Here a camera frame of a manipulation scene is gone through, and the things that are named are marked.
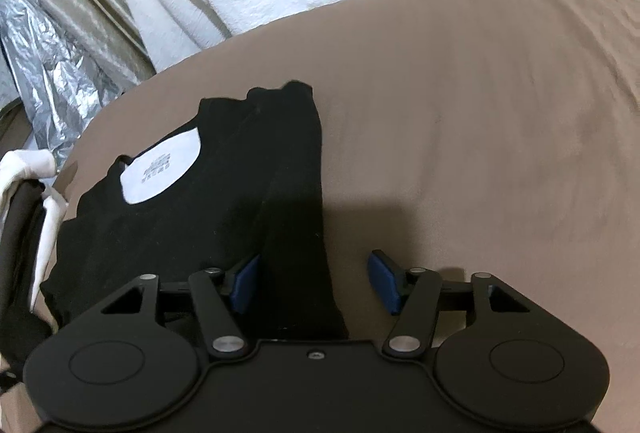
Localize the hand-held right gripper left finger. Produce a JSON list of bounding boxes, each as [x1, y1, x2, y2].
[[100, 254, 262, 359]]

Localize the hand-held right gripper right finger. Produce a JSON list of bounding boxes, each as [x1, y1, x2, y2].
[[366, 249, 531, 358]]

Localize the black t-shirt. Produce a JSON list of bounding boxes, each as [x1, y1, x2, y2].
[[39, 82, 350, 341]]

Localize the crinkled silver foil sheet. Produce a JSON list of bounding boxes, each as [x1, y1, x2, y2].
[[0, 0, 156, 154]]

